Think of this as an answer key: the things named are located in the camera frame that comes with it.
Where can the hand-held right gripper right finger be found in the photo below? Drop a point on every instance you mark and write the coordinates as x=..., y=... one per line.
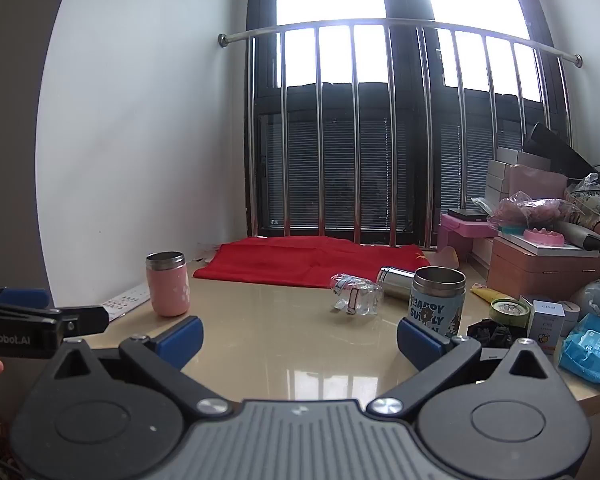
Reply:
x=419, y=344

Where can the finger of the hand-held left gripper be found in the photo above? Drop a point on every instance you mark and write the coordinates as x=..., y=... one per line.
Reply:
x=82, y=320
x=25, y=298

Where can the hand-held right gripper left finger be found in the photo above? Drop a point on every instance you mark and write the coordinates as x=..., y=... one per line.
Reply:
x=184, y=341

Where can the plain steel cup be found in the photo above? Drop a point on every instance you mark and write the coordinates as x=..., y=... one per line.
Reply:
x=395, y=284

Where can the blue printed steel cup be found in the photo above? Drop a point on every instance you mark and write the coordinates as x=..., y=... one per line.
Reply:
x=437, y=305

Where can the pink steel-rimmed cup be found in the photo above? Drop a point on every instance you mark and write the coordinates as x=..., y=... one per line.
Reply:
x=168, y=287

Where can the white remote control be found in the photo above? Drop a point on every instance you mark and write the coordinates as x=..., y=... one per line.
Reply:
x=126, y=301

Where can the crumpled clear plastic bottle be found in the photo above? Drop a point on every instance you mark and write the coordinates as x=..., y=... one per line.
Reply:
x=356, y=295

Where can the yellow packet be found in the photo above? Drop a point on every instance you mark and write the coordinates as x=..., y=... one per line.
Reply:
x=485, y=294

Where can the green round tin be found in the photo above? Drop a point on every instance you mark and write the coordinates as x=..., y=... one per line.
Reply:
x=508, y=310

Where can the pink plastic stool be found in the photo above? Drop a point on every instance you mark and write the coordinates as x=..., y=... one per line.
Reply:
x=462, y=227

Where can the small white carton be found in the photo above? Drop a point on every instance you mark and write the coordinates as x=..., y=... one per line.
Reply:
x=546, y=325

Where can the flat black box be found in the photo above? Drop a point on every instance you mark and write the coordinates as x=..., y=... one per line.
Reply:
x=467, y=215

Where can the red cloth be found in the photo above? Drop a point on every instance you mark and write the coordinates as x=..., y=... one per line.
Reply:
x=300, y=262

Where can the large pink box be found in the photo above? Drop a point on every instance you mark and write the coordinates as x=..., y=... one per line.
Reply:
x=540, y=272

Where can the pink toothed clip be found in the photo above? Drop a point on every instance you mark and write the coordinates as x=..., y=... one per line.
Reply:
x=544, y=237

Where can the flat white box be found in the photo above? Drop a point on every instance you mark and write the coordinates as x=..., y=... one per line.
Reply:
x=555, y=250

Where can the blue wet wipes packet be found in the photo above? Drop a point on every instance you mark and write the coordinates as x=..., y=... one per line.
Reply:
x=591, y=350

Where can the pink plastic bag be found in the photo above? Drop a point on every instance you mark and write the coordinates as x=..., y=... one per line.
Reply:
x=527, y=210

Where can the clear plastic bag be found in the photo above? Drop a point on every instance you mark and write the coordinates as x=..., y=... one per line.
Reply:
x=597, y=297

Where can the stack of white boxes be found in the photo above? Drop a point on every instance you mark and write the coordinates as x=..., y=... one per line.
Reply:
x=500, y=175

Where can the grey hair dryer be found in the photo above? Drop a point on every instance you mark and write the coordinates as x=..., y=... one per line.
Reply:
x=580, y=234

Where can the steel window railing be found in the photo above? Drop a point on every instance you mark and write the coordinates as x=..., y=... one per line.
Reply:
x=360, y=135

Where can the patterned fabric bag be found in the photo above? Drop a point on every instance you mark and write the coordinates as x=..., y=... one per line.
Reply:
x=597, y=200

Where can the black flat board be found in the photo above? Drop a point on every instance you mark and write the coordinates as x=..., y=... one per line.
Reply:
x=555, y=150

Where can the black window frame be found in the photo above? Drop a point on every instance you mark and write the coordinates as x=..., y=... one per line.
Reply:
x=407, y=110

